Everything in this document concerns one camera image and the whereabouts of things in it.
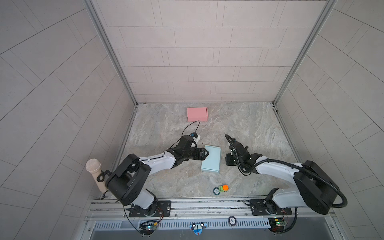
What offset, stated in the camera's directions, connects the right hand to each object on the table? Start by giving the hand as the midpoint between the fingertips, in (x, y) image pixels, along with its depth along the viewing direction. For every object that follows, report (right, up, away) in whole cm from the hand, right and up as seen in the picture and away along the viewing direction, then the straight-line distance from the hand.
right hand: (224, 159), depth 88 cm
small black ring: (-6, -13, -11) cm, 19 cm away
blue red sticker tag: (-15, -24, -23) cm, 36 cm away
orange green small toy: (-2, -11, -13) cm, 17 cm away
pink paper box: (-16, +27, +17) cm, 36 cm away
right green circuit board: (+21, -24, -21) cm, 38 cm away
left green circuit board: (-38, -23, -23) cm, 50 cm away
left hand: (-10, +5, -3) cm, 11 cm away
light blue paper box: (-7, 0, -5) cm, 9 cm away
